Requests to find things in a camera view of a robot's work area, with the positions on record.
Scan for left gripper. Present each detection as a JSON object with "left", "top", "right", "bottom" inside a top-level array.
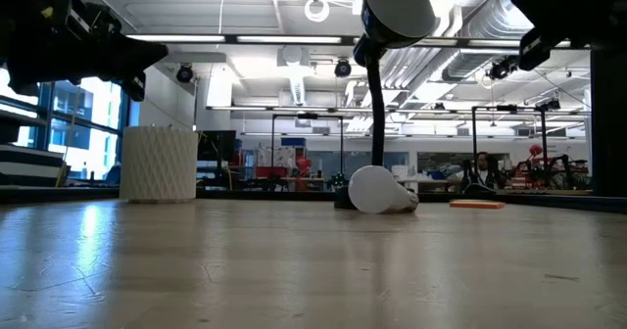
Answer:
[{"left": 5, "top": 0, "right": 170, "bottom": 103}]

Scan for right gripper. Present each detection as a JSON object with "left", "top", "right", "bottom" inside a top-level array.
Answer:
[{"left": 508, "top": 0, "right": 627, "bottom": 72}]

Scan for black desk lamp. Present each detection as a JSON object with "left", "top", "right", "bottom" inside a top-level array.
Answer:
[{"left": 333, "top": 0, "right": 438, "bottom": 211}]

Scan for white lightbulb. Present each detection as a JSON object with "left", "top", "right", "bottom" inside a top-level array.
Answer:
[{"left": 347, "top": 164, "right": 421, "bottom": 216}]

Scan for black ceiling spotlight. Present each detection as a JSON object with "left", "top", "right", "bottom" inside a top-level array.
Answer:
[{"left": 487, "top": 54, "right": 520, "bottom": 81}]

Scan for large window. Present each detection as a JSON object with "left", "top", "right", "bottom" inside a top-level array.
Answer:
[{"left": 0, "top": 67, "right": 131, "bottom": 183}]

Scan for white lattice pen cup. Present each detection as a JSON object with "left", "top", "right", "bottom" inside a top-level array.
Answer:
[{"left": 119, "top": 125, "right": 200, "bottom": 205}]

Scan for black monitor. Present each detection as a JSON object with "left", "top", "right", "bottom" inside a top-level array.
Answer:
[{"left": 197, "top": 129, "right": 238, "bottom": 163}]

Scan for black upright panel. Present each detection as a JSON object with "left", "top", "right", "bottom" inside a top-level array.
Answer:
[{"left": 590, "top": 48, "right": 627, "bottom": 198}]

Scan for black and white shelf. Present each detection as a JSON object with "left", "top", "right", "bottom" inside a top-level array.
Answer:
[{"left": 0, "top": 108, "right": 70, "bottom": 189}]

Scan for person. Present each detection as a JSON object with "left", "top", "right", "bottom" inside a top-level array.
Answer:
[{"left": 458, "top": 151, "right": 506, "bottom": 194}]

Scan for orange sticky note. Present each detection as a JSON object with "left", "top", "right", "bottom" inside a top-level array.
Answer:
[{"left": 448, "top": 199, "right": 506, "bottom": 211}]

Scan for silver ventilation duct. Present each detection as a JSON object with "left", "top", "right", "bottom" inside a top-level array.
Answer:
[{"left": 455, "top": 0, "right": 540, "bottom": 39}]

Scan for black ceiling camera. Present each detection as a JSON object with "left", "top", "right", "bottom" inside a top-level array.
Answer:
[
  {"left": 333, "top": 58, "right": 353, "bottom": 79},
  {"left": 175, "top": 63, "right": 195, "bottom": 84}
]

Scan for yellow cable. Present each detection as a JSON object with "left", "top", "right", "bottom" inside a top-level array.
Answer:
[{"left": 51, "top": 0, "right": 136, "bottom": 188}]

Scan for black tubular rig frame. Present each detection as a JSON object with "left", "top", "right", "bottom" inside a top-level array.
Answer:
[
  {"left": 270, "top": 112, "right": 345, "bottom": 189},
  {"left": 471, "top": 98, "right": 562, "bottom": 173}
]

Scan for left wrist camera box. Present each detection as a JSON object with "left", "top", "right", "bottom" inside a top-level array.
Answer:
[{"left": 54, "top": 0, "right": 94, "bottom": 35}]

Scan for white cable coil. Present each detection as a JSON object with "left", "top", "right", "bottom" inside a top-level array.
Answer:
[{"left": 303, "top": 0, "right": 331, "bottom": 24}]

